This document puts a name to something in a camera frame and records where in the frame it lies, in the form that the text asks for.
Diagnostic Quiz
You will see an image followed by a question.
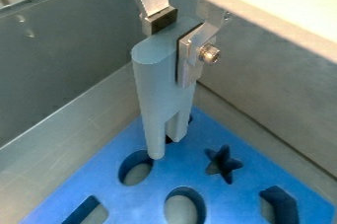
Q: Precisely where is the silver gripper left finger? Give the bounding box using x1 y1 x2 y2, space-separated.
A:
134 0 177 36

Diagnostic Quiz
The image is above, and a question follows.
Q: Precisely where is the light blue square-circle object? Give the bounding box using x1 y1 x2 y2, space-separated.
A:
132 18 197 160

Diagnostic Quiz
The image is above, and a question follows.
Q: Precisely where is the blue shape-sorter fixture block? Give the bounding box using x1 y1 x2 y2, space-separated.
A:
20 109 334 224

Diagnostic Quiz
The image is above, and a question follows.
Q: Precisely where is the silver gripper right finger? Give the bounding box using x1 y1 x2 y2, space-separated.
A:
176 0 230 88

